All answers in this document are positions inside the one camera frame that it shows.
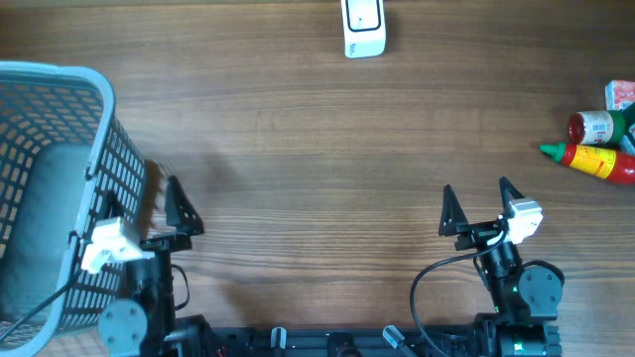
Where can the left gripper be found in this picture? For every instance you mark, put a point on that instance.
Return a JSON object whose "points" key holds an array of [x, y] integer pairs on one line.
{"points": [[178, 217]]}

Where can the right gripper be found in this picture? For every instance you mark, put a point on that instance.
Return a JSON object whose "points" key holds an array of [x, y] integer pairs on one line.
{"points": [[454, 222]]}

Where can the grey plastic mesh basket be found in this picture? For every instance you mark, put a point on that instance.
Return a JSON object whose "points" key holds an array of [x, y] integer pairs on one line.
{"points": [[62, 150]]}

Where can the red sauce bottle yellow label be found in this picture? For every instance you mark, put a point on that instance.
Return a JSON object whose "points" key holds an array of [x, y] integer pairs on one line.
{"points": [[606, 164]]}

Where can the green lid jar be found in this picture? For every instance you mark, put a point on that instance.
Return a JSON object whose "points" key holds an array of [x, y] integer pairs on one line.
{"points": [[597, 127]]}

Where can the green 3M gloves packet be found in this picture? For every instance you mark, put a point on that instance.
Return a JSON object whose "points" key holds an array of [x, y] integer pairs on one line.
{"points": [[629, 117]]}

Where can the small orange snack packet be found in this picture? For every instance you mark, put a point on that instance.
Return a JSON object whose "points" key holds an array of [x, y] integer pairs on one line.
{"points": [[619, 94]]}

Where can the teal wet wipes packet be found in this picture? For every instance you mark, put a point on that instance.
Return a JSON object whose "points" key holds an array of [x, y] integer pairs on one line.
{"points": [[627, 144]]}

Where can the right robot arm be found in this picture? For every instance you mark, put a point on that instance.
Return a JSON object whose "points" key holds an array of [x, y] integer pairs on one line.
{"points": [[525, 295]]}

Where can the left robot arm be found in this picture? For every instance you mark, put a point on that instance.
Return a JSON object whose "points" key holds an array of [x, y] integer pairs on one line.
{"points": [[144, 323]]}

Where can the white barcode scanner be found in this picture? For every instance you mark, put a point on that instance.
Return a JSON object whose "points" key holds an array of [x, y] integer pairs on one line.
{"points": [[364, 28]]}

